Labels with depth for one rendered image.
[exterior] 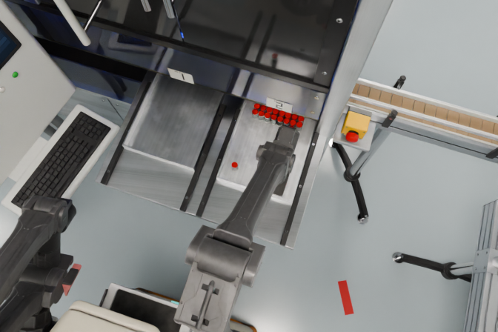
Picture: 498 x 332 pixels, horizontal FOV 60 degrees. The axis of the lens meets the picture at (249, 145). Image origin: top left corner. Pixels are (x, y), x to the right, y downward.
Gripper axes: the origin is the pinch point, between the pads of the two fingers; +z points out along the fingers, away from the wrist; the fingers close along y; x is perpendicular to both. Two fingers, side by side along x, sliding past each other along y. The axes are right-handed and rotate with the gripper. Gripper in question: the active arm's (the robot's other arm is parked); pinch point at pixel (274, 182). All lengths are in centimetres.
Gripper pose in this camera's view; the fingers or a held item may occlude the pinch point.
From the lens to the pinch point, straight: 122.5
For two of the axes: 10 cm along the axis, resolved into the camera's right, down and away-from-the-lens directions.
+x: -9.5, -3.0, 1.2
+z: 0.1, 3.2, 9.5
